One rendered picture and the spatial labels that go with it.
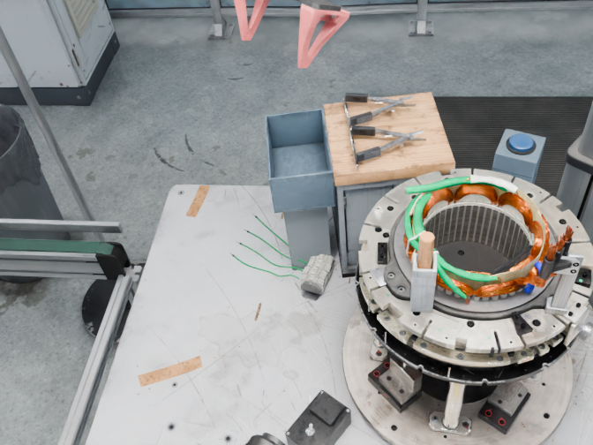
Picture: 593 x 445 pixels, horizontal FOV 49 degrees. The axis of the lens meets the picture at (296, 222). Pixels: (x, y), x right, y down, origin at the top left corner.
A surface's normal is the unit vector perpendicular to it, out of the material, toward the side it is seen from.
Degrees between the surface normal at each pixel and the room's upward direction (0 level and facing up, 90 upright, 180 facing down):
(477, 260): 0
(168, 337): 0
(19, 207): 93
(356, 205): 90
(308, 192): 90
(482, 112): 0
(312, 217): 90
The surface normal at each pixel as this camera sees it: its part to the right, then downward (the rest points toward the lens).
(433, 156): -0.09, -0.66
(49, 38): -0.13, 0.75
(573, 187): -0.69, 0.59
